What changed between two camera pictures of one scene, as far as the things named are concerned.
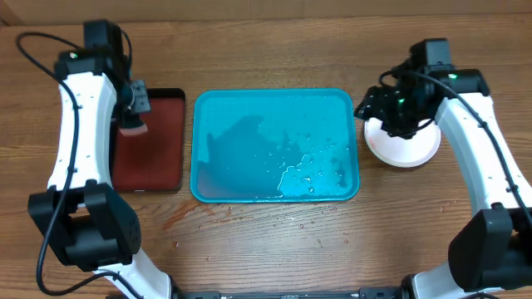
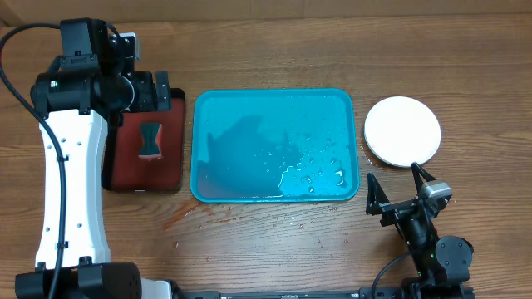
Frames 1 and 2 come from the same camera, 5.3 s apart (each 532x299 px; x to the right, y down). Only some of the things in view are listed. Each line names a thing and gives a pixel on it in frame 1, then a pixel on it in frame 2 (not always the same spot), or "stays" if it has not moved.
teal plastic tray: x=274 y=145 stays
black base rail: x=389 y=292 stays
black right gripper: x=377 y=105 → x=397 y=209
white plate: x=398 y=151 stays
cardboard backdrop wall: x=36 y=12 stays
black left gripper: x=141 y=100 → x=146 y=100
